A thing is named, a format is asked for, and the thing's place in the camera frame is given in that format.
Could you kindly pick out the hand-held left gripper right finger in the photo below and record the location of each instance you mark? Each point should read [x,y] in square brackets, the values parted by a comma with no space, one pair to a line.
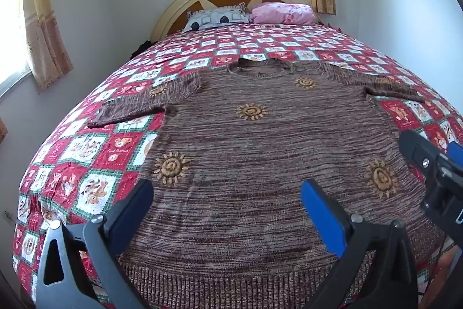
[318,207]

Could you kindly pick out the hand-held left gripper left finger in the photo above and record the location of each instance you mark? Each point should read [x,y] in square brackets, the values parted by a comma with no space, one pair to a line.
[138,199]

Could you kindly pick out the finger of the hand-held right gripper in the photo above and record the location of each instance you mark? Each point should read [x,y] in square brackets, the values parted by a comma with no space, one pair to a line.
[455,154]
[412,146]

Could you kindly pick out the brown knitted sweater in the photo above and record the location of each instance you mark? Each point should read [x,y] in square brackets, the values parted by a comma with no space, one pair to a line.
[253,149]

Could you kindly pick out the red patchwork blanket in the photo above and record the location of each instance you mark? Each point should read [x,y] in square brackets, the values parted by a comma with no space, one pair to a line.
[90,157]

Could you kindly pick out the dark cloth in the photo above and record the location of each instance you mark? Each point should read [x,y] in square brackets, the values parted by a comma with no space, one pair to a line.
[140,49]

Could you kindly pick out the pink pillow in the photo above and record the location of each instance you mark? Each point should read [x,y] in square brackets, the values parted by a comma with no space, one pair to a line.
[278,13]

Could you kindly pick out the cream wooden headboard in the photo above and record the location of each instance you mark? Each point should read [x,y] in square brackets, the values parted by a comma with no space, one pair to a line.
[173,10]

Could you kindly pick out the grey patterned pillow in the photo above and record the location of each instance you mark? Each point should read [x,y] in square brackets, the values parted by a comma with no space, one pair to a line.
[213,17]

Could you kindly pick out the window with white frame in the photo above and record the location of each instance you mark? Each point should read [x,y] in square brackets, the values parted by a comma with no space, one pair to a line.
[12,41]

